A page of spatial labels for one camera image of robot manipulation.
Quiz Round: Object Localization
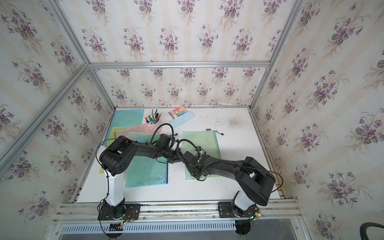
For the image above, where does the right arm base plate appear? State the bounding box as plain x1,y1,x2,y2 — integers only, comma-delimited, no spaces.
218,202,261,219

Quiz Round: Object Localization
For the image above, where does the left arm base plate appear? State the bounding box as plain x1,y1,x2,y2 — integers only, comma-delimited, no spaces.
98,203,142,221

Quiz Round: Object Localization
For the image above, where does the pink metal pen bucket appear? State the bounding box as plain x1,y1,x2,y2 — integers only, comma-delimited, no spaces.
144,109,162,125

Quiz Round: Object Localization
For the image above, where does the large teal document bag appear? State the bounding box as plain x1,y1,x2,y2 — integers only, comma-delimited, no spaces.
124,134,169,189

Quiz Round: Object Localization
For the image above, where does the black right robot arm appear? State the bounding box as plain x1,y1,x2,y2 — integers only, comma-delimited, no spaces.
179,152,276,211

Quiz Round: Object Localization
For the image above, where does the blue mesh document bag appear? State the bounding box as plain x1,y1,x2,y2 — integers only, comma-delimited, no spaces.
105,109,144,140

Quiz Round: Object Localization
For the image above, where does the light green document bag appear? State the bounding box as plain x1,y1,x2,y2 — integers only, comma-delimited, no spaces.
117,132,153,178

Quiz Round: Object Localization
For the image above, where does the aluminium mounting rail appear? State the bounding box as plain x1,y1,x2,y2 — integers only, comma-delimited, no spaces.
53,199,303,224

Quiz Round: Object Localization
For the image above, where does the light blue booklet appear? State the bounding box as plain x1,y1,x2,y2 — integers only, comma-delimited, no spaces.
169,112,195,129

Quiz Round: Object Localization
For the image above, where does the yellow mesh document bag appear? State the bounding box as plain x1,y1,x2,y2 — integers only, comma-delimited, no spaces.
98,125,133,175

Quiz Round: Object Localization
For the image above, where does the pink mesh document bag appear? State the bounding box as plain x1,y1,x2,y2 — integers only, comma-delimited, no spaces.
115,123,161,140

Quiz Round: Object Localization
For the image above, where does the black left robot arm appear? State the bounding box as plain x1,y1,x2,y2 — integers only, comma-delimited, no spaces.
99,134,175,208

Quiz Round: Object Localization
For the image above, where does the pale green document bag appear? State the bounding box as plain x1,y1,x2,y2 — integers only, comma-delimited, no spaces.
180,130,221,181

